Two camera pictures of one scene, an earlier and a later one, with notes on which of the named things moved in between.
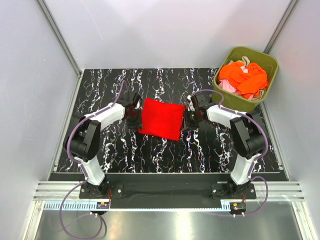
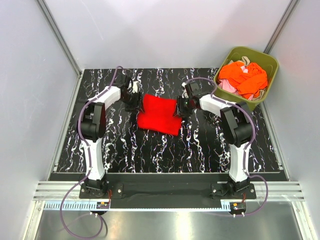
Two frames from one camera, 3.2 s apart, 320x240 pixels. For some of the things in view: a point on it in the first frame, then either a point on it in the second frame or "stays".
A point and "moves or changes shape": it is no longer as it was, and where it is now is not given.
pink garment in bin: x=224 y=84 stays
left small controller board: x=103 y=205 stays
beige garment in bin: x=244 y=59 stays
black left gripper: x=138 y=123 → x=138 y=105
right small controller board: x=238 y=206 stays
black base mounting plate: x=167 y=191 stays
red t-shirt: x=162 y=119 moves or changes shape
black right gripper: x=187 y=125 → x=179 y=111
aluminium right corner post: x=281 y=26 stays
